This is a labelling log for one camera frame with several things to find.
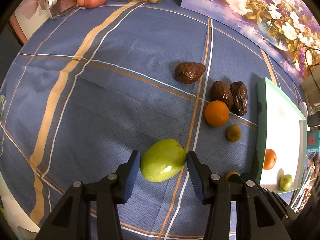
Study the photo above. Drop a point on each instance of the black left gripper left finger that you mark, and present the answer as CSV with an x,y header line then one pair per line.
x,y
70,218

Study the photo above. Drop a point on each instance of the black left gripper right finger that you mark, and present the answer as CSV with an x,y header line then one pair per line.
x,y
260,213

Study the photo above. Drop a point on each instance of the orange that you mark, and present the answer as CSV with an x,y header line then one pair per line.
x,y
269,159
229,174
216,113

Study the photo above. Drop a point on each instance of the brown kiwi fruit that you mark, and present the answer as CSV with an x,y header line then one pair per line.
x,y
233,133

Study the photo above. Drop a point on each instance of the large green mango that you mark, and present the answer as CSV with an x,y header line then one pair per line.
x,y
162,160

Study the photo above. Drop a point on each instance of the long brown dried fruit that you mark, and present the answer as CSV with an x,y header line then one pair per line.
x,y
240,98

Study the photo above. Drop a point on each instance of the round brown dried fruit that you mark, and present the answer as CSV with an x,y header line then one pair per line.
x,y
222,92

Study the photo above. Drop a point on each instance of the pointed brown dried fruit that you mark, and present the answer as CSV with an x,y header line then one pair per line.
x,y
189,72

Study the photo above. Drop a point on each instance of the small green mango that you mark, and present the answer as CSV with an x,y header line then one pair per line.
x,y
285,182

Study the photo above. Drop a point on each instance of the orange in tray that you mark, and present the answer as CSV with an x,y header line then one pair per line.
x,y
269,159

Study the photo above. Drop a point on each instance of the white tray with green rim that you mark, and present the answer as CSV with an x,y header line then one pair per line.
x,y
282,128

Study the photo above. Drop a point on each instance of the teal toy box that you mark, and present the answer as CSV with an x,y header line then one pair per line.
x,y
313,144

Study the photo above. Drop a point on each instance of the black power adapter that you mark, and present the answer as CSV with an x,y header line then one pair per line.
x,y
313,120

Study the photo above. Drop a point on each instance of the white power strip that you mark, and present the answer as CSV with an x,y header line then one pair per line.
x,y
303,108

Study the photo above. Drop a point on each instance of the blue plaid tablecloth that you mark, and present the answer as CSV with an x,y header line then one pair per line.
x,y
89,88

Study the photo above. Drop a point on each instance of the flower painting canvas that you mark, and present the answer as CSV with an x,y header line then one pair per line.
x,y
285,29

